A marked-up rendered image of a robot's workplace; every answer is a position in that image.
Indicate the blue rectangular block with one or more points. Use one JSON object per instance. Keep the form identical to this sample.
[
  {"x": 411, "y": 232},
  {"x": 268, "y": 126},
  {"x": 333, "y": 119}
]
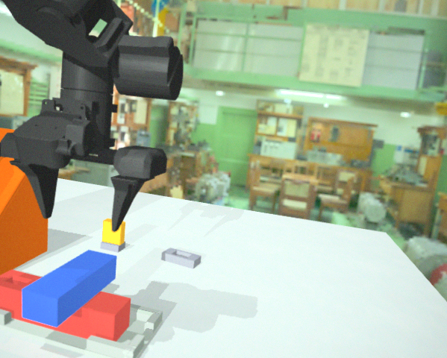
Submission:
[{"x": 59, "y": 294}]

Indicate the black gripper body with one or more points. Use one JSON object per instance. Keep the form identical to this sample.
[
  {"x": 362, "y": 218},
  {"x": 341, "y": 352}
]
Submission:
[{"x": 130, "y": 161}]

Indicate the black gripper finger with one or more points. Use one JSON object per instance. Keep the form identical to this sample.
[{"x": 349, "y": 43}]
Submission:
[
  {"x": 43, "y": 181},
  {"x": 125, "y": 191}
]

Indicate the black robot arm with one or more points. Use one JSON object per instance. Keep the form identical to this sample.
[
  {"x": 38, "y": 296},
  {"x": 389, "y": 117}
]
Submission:
[{"x": 148, "y": 67}]

